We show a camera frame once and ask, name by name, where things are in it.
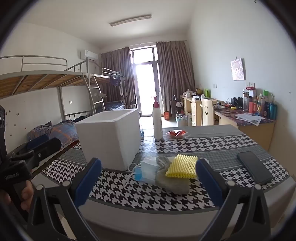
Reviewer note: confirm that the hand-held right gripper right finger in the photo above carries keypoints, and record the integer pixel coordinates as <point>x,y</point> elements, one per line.
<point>208,183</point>

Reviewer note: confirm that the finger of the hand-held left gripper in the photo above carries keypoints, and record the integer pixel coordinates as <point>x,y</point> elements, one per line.
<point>49,148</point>
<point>38,141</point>

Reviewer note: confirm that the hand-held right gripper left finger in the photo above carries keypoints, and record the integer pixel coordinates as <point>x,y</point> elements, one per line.
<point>89,183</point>

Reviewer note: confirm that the yellow foam net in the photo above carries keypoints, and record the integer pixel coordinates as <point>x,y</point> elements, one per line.
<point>182,166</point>

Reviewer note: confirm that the grey fluffy cloth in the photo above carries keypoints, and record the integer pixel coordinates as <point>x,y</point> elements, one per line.
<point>171,184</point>

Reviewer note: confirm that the white foam box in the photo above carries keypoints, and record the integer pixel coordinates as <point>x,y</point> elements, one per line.
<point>108,139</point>

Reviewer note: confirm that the light blue face mask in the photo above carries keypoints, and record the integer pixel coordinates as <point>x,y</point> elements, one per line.
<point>148,173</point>

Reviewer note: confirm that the person's left hand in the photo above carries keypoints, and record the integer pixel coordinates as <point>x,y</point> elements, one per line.
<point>27,194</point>

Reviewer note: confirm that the blue orange patterned quilt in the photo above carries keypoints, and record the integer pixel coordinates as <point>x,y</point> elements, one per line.
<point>57,131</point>

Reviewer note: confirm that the houndstooth tablecloth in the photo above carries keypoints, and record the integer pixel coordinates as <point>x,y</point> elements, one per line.
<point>208,146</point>

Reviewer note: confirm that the red snack packet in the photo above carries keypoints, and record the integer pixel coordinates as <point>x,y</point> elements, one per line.
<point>177,134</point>

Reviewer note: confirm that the metal bunk bed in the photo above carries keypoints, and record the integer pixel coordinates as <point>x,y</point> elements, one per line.
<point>46,81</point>
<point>108,76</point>

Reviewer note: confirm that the white plastic bucket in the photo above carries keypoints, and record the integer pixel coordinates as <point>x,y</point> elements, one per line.
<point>181,121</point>

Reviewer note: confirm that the long wooden desk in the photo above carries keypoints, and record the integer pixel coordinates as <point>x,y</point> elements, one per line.
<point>254,132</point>

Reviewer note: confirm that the wooden smiley face chair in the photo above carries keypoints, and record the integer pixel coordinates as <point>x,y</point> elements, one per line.
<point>207,112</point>

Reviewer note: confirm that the blue water jug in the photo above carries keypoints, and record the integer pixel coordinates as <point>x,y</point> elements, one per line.
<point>142,134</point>

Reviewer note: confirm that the wooden desk with drawers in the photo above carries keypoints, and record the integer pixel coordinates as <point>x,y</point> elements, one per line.
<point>192,111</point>

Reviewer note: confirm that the loose papers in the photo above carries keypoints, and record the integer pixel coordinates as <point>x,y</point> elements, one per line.
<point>249,118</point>

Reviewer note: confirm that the white pump lotion bottle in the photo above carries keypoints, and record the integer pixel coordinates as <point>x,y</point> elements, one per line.
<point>157,122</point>

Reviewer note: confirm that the blue mattress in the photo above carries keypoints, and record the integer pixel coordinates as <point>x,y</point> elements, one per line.
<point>115,105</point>

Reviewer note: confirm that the orange box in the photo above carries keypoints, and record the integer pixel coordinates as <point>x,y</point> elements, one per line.
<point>167,115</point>

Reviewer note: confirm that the dark bag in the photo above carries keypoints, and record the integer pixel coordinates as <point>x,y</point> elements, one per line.
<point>174,106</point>

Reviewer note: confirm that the black headphones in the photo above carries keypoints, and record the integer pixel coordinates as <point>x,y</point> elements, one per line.
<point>237,102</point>

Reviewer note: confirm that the green paper bag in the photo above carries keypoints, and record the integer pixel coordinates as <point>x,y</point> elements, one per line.
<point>206,93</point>

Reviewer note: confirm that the black folding chair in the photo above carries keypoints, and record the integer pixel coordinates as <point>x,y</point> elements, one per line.
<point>134,103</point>

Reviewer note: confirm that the dark hanging clothes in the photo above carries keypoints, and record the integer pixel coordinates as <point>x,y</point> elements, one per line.
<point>115,81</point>

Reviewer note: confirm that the row of bottles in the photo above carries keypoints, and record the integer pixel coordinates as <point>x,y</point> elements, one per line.
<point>261,104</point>

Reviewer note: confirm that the white air conditioner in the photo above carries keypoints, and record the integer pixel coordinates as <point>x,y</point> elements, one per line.
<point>89,54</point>

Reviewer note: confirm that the brown curtain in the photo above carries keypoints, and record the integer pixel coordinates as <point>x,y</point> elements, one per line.
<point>115,69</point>
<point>175,76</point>

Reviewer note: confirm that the glass balcony door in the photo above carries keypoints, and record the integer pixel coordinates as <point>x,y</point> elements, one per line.
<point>145,88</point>

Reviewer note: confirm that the ceiling tube light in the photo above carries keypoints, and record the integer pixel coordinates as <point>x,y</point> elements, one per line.
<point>130,20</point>

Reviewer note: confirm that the wall poster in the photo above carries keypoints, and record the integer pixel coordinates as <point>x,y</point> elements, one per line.
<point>237,69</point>

